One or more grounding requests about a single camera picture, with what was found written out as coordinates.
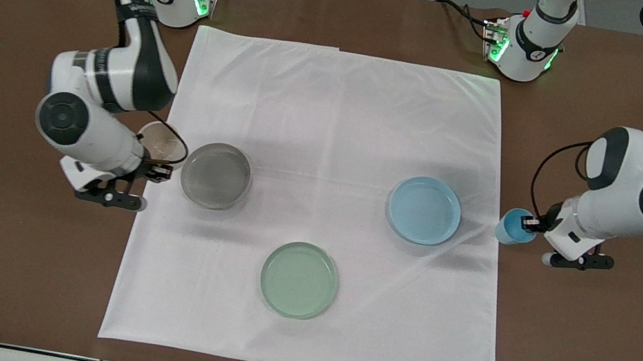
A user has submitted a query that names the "blue cup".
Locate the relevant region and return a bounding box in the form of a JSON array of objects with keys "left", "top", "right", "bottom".
[{"left": 492, "top": 204, "right": 542, "bottom": 251}]

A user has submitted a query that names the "white mug with black handle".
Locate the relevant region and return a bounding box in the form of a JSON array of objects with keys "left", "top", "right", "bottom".
[{"left": 132, "top": 117, "right": 193, "bottom": 169}]

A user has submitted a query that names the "gray round plate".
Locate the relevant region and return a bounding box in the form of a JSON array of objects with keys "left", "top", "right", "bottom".
[{"left": 175, "top": 137, "right": 259, "bottom": 217}]

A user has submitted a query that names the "blue round plate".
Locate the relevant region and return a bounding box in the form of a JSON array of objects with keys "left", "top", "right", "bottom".
[{"left": 382, "top": 170, "right": 468, "bottom": 251}]

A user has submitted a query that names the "green round plate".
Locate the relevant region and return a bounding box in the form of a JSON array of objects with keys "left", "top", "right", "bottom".
[{"left": 254, "top": 235, "right": 346, "bottom": 326}]

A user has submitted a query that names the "white square cloth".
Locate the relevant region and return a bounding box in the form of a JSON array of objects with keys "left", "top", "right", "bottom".
[{"left": 97, "top": 16, "right": 551, "bottom": 361}]

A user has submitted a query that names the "black left arm wrist cable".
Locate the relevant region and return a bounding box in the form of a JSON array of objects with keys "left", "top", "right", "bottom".
[{"left": 524, "top": 0, "right": 643, "bottom": 237}]

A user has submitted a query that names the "black left arm base cable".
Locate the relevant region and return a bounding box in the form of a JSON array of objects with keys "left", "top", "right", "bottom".
[{"left": 429, "top": 0, "right": 496, "bottom": 43}]

